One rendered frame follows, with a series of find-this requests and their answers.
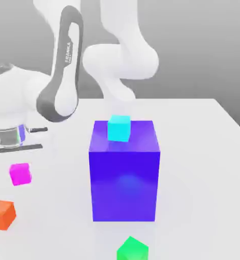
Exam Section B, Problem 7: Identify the small cyan cube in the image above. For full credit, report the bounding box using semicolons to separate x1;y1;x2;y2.
107;114;132;143

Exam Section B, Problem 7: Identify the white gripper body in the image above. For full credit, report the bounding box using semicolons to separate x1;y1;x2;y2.
0;143;44;161

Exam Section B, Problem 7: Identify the large blue box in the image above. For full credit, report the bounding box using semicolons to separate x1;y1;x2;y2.
88;120;161;222

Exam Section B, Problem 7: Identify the small green cube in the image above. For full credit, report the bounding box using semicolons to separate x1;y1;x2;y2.
116;236;149;260

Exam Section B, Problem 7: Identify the small orange cube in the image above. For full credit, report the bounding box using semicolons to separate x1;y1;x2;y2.
0;200;17;231

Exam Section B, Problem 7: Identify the small magenta cube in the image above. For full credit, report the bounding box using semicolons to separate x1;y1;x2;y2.
9;162;33;186

